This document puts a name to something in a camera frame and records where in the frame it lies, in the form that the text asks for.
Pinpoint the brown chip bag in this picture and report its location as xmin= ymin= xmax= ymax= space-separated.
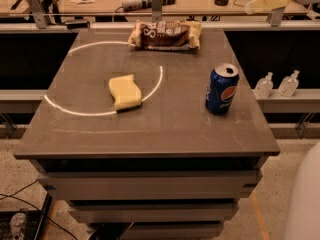
xmin=128 ymin=20 xmax=202 ymax=51

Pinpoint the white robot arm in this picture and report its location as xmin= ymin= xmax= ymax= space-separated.
xmin=245 ymin=0 xmax=320 ymax=240

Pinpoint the blue pepsi can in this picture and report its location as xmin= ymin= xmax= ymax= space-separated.
xmin=205 ymin=63 xmax=239 ymax=114

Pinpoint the clear sanitizer bottle right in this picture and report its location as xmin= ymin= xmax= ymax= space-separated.
xmin=278 ymin=70 xmax=299 ymax=97

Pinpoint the clear sanitizer bottle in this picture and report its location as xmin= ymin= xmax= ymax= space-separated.
xmin=278 ymin=70 xmax=299 ymax=97
xmin=254 ymin=72 xmax=273 ymax=98

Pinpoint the clear sanitizer bottle left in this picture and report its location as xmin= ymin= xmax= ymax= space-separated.
xmin=254 ymin=72 xmax=273 ymax=98

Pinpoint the yellow sponge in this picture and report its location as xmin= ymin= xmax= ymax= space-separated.
xmin=108 ymin=74 xmax=142 ymax=111

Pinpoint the grey drawer cabinet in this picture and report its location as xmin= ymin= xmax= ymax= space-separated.
xmin=15 ymin=28 xmax=279 ymax=239

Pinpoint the right metal bracket post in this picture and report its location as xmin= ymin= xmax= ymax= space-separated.
xmin=266 ymin=0 xmax=292 ymax=27

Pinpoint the metal bracket post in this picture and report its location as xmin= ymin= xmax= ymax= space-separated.
xmin=266 ymin=0 xmax=292 ymax=27
xmin=26 ymin=0 xmax=48 ymax=29
xmin=152 ymin=0 xmax=162 ymax=22

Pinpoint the middle metal bracket post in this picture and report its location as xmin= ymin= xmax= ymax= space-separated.
xmin=152 ymin=0 xmax=162 ymax=22

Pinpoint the left metal bracket post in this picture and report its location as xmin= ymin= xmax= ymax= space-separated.
xmin=26 ymin=0 xmax=48 ymax=29

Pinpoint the black wire basket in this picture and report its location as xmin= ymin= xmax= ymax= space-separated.
xmin=0 ymin=195 xmax=52 ymax=240

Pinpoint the black floor cable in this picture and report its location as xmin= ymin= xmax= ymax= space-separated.
xmin=0 ymin=179 xmax=79 ymax=240

